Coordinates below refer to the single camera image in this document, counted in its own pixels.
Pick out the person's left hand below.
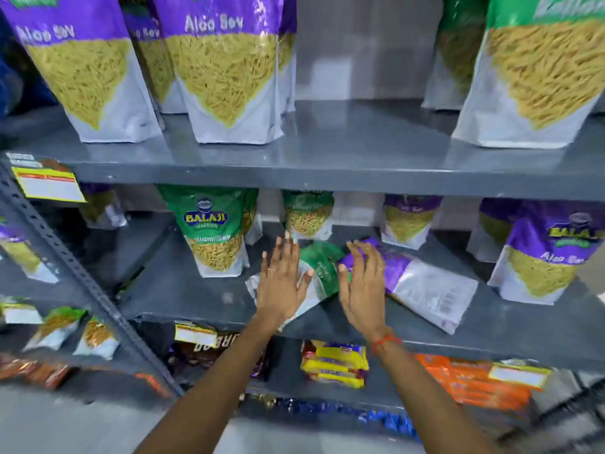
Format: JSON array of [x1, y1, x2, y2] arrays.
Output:
[[255, 230, 315, 329]]

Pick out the small purple snack packet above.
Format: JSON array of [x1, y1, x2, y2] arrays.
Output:
[[0, 221, 60, 284], [466, 198, 521, 264], [339, 238, 479, 335], [79, 183, 128, 230], [381, 194, 443, 251], [487, 201, 605, 306]]

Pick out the row of blue packets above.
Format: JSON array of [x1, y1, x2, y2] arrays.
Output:
[[276, 397, 422, 442]]

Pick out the grey metal shelf board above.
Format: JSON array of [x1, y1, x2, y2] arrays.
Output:
[[0, 99, 605, 202], [117, 221, 605, 374]]

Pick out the stack of yellow biscuit packets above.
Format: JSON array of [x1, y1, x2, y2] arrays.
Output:
[[301, 340, 370, 389]]

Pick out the large purple snack packet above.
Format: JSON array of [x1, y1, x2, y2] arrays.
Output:
[[151, 0, 285, 145], [278, 0, 298, 114], [120, 0, 188, 115], [0, 0, 164, 143]]

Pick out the large green snack packet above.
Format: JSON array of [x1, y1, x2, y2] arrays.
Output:
[[451, 0, 605, 150], [422, 0, 490, 112]]

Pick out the dark brown biscuit packets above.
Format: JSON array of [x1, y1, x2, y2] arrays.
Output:
[[168, 335, 271, 380]]

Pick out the person's left forearm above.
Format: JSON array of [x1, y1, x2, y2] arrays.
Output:
[[134, 317, 289, 454]]

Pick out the stack of orange biscuit packets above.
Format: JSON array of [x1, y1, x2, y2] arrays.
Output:
[[415, 353, 534, 413]]

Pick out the orange snack packets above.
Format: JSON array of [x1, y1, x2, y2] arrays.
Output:
[[0, 353, 72, 391]]

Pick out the yellow shelf price tag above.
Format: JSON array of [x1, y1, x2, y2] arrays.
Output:
[[11, 158, 87, 204], [174, 321, 218, 348], [488, 359, 552, 391]]

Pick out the small green snack packet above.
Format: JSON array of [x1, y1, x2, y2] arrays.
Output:
[[282, 191, 335, 242], [245, 241, 350, 332], [241, 189, 263, 246], [0, 297, 44, 326], [23, 306, 87, 352], [157, 185, 251, 279], [73, 317, 120, 361]]

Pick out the red thread bracelet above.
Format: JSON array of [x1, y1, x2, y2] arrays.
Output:
[[371, 334, 403, 356]]

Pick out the person's right hand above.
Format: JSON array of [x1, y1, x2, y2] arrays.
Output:
[[337, 240, 401, 346]]

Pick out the person's right forearm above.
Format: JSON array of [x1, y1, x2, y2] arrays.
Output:
[[373, 336, 498, 454]]

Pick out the perforated grey shelf upright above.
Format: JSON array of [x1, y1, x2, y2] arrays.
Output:
[[0, 156, 185, 399]]

